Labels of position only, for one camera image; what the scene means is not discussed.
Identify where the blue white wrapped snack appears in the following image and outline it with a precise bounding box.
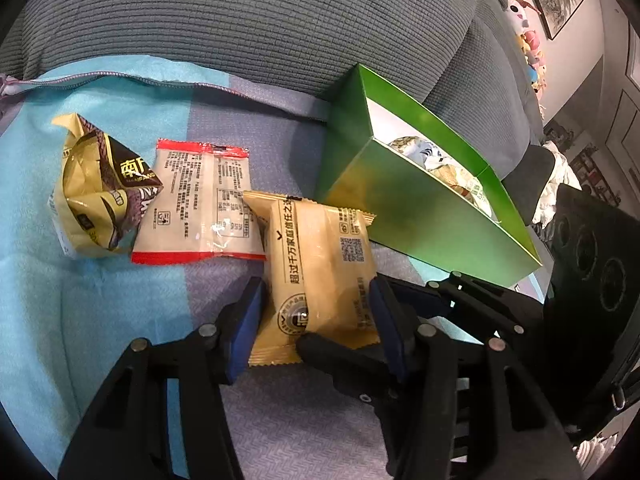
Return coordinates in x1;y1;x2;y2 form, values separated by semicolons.
397;136;443;167

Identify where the grey sofa cushion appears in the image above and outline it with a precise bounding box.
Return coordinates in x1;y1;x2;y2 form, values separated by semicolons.
430;0;547;178
0;0;477;111

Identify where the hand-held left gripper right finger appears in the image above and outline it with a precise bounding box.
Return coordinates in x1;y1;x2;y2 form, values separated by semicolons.
368;276;584;480

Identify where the pale wrapped snack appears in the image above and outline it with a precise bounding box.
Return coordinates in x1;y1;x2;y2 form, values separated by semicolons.
429;159;496;221

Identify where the red edged clear packet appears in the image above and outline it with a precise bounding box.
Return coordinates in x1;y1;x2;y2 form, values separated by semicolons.
130;138;267;265

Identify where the gold brown crumpled packet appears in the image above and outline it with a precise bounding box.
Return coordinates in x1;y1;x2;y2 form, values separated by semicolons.
48;113;165;260

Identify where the blue grey striped blanket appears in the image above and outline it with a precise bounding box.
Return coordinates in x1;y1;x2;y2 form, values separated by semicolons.
0;54;546;480

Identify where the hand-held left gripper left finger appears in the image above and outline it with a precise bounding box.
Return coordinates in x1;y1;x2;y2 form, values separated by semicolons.
57;275;269;480

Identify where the white cloth pile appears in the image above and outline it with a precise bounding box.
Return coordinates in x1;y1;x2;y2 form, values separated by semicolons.
531;141;572;228

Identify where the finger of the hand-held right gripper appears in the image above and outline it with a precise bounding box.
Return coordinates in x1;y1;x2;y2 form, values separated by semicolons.
425;270;548;346
297;332;402;412

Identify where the green cardboard box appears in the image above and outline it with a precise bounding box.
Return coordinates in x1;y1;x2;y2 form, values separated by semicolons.
315;63;544;282

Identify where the tan pastry packet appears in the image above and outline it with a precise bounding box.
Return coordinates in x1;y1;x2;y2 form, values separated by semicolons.
242;191;379;367

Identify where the row of plush toys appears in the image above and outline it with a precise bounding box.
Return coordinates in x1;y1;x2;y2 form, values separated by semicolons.
506;0;550;93

